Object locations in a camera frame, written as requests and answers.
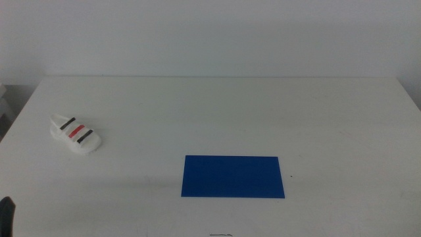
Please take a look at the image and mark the blue rectangular mat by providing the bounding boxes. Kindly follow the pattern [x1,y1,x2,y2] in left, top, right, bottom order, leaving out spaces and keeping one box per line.
[180,155,285,199]

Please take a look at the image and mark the white sandal with striped straps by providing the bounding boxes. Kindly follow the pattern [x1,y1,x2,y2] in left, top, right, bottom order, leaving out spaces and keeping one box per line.
[49,114,103,156]

